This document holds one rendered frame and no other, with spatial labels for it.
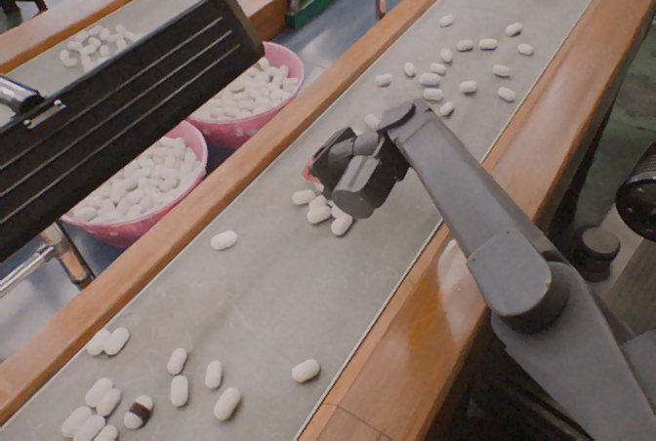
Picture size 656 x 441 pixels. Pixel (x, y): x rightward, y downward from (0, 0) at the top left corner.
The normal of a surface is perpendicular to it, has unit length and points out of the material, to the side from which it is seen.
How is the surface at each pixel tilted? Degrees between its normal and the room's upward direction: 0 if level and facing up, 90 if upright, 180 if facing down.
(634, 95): 0
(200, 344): 0
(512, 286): 42
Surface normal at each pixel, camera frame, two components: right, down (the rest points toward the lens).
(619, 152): -0.07, -0.69
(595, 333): -0.69, -0.63
